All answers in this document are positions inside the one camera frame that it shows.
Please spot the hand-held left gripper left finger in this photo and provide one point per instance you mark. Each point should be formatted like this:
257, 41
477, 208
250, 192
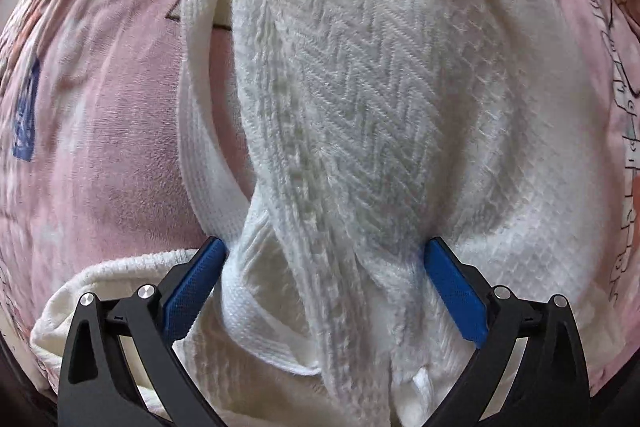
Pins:
192, 289

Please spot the pink printed blanket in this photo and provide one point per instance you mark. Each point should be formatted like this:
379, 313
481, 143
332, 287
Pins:
100, 132

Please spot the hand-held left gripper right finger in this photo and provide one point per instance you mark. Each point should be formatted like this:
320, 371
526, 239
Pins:
457, 292

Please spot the white knitted garment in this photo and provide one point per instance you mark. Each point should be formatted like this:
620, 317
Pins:
350, 107

